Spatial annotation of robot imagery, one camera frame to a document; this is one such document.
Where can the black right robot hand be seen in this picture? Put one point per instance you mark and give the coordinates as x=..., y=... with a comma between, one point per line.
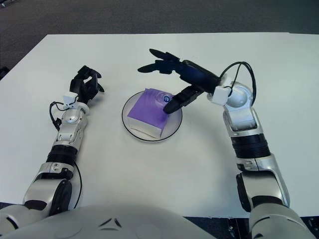
x=199, y=76

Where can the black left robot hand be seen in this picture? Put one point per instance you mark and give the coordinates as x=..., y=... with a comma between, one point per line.
x=84, y=84

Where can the purple tissue paper pack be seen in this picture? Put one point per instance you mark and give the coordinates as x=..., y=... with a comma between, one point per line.
x=148, y=109

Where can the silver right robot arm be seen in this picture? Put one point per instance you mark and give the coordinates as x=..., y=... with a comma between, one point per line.
x=245, y=124

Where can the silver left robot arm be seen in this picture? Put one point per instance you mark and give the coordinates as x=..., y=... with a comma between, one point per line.
x=67, y=129

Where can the white plate with black rim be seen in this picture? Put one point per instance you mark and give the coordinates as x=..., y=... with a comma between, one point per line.
x=174, y=124

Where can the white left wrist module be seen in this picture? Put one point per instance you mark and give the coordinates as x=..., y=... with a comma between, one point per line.
x=69, y=99

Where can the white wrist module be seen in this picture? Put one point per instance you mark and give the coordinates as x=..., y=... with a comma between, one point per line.
x=220, y=95
x=69, y=99

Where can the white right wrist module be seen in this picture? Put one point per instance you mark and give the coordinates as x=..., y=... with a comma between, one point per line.
x=220, y=95

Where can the silver robot torso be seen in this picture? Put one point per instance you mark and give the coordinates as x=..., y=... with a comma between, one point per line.
x=112, y=224

